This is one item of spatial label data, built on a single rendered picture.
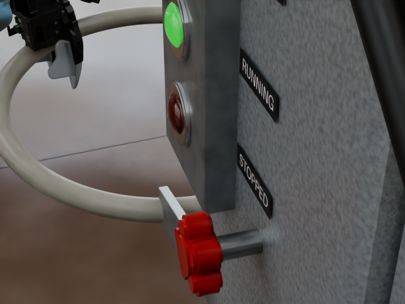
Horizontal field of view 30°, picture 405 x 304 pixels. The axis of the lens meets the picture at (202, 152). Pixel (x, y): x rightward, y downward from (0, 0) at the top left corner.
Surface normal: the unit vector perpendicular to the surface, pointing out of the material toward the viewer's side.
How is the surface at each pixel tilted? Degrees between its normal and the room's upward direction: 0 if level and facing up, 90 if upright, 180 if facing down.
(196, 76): 90
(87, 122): 0
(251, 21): 90
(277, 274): 90
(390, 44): 51
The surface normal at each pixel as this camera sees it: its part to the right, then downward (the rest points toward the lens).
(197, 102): -0.96, 0.16
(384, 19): -0.29, -0.11
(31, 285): 0.00, -0.83
